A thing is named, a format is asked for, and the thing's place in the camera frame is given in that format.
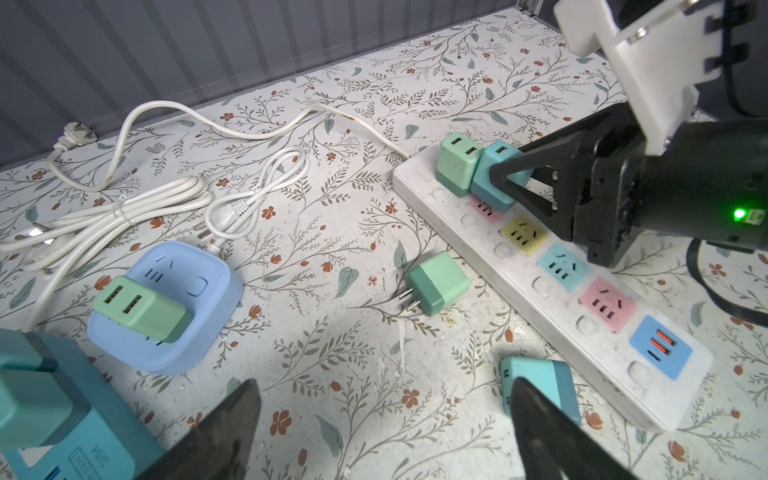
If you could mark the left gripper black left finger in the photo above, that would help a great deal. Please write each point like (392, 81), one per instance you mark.
(219, 447)

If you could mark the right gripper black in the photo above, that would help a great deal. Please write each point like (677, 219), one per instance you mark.
(660, 180)

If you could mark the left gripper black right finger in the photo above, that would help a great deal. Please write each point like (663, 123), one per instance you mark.
(551, 446)

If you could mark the teal plug cube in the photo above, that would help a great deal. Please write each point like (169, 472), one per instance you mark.
(482, 185)
(40, 406)
(554, 379)

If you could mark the green plug cube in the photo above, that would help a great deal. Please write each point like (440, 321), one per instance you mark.
(143, 310)
(457, 162)
(434, 284)

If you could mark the teal power strip with USB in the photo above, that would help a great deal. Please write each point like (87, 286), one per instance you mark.
(109, 443)

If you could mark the white long power strip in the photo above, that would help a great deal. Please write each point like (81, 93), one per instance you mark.
(637, 358)

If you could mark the blue square socket cube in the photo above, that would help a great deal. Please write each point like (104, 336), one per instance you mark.
(191, 276)

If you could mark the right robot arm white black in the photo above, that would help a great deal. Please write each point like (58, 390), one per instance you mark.
(547, 176)

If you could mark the floral patterned table mat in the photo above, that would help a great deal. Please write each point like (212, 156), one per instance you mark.
(351, 389)

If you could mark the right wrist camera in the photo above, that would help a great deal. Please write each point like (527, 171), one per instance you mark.
(660, 52)

